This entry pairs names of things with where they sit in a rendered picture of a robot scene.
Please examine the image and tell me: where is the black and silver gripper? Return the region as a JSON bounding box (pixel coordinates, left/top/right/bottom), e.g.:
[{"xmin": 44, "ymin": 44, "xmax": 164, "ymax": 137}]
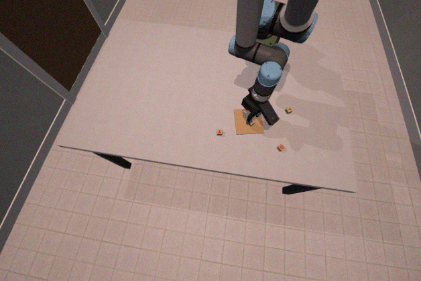
[{"xmin": 241, "ymin": 86, "xmax": 268, "ymax": 124}]

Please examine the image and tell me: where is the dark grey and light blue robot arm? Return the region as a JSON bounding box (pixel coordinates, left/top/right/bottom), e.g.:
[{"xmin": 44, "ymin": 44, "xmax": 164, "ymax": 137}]
[{"xmin": 228, "ymin": 0, "xmax": 318, "ymax": 125}]

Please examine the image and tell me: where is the tan flat mat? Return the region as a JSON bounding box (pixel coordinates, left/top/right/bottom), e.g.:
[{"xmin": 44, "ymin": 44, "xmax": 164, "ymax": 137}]
[{"xmin": 234, "ymin": 109, "xmax": 264, "ymax": 135}]

